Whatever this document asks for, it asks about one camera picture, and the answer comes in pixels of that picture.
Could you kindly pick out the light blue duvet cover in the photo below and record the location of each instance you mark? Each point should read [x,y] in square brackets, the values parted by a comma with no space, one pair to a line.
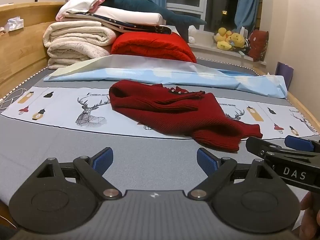
[150,72]

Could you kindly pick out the navy dotted cloth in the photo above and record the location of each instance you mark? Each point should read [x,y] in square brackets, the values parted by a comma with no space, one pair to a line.
[150,28]

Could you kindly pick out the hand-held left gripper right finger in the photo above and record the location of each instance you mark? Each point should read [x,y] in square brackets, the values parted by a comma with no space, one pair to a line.
[207,161]

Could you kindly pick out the person's right hand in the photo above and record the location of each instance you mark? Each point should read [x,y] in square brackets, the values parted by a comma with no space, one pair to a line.
[311,215]

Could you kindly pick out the red dotted cushion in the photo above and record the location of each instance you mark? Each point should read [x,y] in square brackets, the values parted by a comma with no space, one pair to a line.
[258,45]

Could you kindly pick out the white tissue pack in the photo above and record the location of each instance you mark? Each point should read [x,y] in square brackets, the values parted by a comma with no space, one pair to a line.
[14,23]

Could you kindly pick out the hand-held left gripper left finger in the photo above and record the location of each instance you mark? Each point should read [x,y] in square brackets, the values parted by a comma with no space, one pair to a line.
[103,158]

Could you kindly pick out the blue shark plush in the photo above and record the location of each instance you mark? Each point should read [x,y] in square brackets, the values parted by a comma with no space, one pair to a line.
[150,8]

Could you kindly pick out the pink and white garment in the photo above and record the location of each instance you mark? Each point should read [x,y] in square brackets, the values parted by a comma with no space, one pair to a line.
[80,2]

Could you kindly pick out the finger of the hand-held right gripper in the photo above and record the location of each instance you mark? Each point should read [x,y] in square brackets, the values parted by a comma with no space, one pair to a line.
[298,143]
[260,145]

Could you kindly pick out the dark red knit sweater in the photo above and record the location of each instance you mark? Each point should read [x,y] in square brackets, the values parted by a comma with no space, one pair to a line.
[175,110]

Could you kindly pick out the folded red blanket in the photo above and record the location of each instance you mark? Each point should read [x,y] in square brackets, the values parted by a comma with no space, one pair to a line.
[150,47]

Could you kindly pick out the folded cream blanket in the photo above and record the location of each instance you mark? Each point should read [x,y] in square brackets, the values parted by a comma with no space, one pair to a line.
[75,35]

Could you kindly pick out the folded white quilt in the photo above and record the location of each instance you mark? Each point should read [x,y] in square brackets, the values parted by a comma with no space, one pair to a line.
[125,13]

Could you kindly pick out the yellow plush toy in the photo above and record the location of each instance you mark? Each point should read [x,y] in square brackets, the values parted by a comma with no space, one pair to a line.
[223,38]
[238,40]

